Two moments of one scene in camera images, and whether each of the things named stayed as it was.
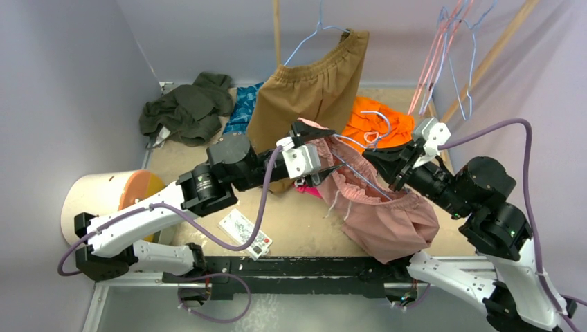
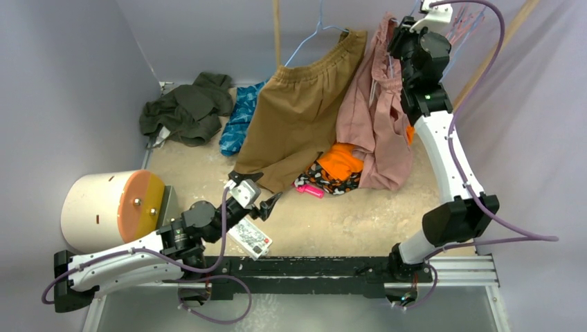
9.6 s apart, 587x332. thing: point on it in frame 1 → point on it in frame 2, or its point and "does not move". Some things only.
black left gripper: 302,132 → 264,207
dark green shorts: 191,114 does not move
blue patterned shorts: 246,100 does not move
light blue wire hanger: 373,144 → 391,63
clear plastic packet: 239,228 does not move
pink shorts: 380,221 → 369,117
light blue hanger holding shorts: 319,25 does not move
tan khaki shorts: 323,88 does not move
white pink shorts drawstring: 333,203 → 372,91
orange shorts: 372,124 → 341,162
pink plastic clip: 308,189 does not move
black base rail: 227,277 does not move
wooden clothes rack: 455,106 does not move
